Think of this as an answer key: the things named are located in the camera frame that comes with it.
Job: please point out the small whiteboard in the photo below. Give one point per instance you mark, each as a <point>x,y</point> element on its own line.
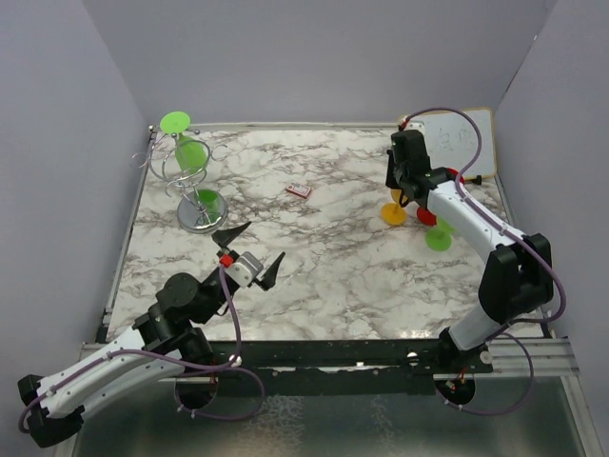
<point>451,141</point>

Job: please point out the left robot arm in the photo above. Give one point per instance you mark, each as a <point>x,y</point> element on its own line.
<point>165,341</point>

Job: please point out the red wine glass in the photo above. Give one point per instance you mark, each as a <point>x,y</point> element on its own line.
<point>427,217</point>

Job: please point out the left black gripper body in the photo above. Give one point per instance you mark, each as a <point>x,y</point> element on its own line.
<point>219,295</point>

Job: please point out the green wine glass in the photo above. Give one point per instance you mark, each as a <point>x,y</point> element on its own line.
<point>189,152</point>
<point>439,237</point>

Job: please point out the small red white box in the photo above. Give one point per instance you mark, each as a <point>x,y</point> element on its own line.
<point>299,190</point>

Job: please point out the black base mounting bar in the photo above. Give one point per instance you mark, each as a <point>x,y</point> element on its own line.
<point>352,367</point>

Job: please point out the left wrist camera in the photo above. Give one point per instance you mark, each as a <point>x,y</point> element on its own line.
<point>242,269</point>

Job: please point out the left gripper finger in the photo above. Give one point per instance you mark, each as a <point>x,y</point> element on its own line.
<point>224,237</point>
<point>269,278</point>

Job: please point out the chrome wine glass rack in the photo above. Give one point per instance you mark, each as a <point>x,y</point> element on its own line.
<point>201,210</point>

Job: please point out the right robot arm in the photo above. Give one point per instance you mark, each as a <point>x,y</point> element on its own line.
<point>515,279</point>

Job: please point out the orange wine glass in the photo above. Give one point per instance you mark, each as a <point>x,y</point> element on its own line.
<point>394,213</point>

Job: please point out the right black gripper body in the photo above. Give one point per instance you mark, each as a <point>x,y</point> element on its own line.
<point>395,174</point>

